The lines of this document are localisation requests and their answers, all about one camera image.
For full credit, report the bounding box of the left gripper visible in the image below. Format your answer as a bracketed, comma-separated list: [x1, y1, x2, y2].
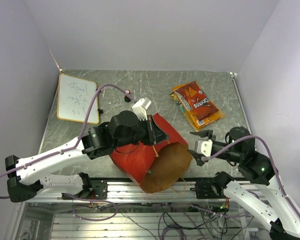
[114, 114, 170, 148]

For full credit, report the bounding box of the orange snack bag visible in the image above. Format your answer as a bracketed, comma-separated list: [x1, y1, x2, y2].
[169, 81, 225, 131]

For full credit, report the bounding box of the red paper bag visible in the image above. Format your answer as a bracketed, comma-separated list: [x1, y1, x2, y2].
[110, 113, 193, 192]

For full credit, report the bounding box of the brown teal chips bag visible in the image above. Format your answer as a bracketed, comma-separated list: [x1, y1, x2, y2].
[168, 91, 226, 132]

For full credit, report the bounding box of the red doritos bag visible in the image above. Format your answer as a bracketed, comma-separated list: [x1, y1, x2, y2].
[174, 81, 219, 121]

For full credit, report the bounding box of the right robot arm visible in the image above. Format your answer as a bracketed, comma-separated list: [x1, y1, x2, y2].
[190, 126, 300, 240]

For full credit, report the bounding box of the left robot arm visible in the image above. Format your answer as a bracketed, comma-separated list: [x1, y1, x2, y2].
[5, 110, 169, 203]

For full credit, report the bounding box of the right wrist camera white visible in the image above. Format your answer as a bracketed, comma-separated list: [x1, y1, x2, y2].
[194, 139, 213, 157]

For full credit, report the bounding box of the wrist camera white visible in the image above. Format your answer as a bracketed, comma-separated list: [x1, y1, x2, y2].
[132, 97, 152, 121]
[194, 139, 213, 157]

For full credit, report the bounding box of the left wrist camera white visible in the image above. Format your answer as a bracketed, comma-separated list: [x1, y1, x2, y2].
[132, 97, 152, 121]

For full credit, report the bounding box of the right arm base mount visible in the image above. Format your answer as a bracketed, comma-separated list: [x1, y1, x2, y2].
[189, 179, 220, 200]

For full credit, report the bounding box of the aluminium frame rail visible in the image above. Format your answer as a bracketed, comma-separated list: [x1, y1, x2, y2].
[17, 181, 281, 203]

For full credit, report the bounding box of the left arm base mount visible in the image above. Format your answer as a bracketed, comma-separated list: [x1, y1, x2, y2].
[74, 180, 108, 200]

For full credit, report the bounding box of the white board with yellow frame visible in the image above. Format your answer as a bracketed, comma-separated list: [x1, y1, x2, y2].
[57, 73, 98, 123]

